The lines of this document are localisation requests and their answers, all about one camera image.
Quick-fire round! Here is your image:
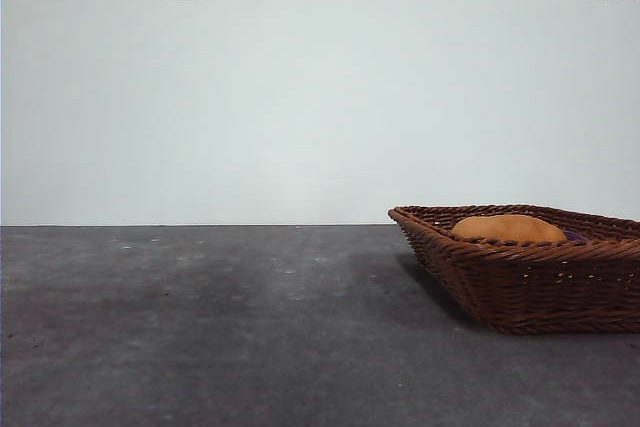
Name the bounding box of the brown wicker basket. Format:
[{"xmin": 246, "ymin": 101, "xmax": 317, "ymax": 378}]
[{"xmin": 387, "ymin": 204, "xmax": 640, "ymax": 337}]

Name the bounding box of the brown potato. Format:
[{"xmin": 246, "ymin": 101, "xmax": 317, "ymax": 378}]
[{"xmin": 451, "ymin": 213, "xmax": 569, "ymax": 244}]

